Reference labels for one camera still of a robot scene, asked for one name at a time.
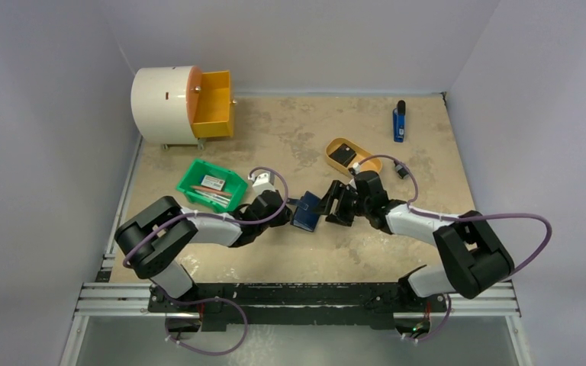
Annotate blue leather card holder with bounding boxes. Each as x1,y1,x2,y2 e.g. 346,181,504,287
287,191,320,233

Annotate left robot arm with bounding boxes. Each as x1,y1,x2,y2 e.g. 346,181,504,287
114,191,292,312

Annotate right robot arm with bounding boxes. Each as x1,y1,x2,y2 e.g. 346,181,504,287
314,171,515,310

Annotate green plastic bin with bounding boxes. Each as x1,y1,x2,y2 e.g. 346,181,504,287
175,159,248,213

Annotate tan oval tray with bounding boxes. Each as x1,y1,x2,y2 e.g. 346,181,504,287
324,137,382,178

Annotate small black cylinder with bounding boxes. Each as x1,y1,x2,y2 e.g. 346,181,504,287
394,162,410,179

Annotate blue black stapler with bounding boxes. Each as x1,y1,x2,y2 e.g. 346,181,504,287
392,100,406,143

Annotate orange drawer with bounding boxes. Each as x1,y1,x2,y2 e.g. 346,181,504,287
192,70,235,139

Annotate white cylindrical drawer cabinet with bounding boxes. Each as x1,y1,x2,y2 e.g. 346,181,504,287
130,66,202,145

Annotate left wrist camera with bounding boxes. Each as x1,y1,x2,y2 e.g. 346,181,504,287
249,171,276,196

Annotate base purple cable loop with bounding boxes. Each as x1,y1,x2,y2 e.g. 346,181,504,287
163,296,251,358

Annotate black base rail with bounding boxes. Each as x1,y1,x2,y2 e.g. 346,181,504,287
148,282,447,332

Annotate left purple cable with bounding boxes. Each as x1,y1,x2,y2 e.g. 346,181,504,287
121,167,290,268

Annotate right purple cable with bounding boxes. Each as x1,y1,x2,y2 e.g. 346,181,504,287
356,154,552,345

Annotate aluminium frame rail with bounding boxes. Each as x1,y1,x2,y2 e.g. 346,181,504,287
74,283,196,319

